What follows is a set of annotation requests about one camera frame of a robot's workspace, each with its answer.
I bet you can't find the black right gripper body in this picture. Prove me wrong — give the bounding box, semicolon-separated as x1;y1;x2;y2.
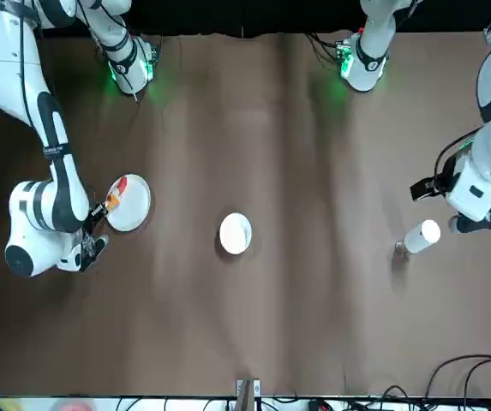
78;231;110;273

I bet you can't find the white oil pot clear base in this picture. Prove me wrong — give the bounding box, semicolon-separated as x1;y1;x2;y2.
394;218;442;258

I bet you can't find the white bowl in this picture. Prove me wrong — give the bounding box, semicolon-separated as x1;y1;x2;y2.
219;212;254;256

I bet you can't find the white plate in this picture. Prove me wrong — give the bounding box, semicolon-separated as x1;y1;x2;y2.
106;173;152;233

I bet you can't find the red sausage on stick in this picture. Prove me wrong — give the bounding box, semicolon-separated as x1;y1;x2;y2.
106;177;129;206

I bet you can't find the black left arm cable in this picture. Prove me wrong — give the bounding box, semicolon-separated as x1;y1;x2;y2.
435;128;486;185

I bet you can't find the black looped cable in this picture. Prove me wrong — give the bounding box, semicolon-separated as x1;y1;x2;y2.
424;354;491;411

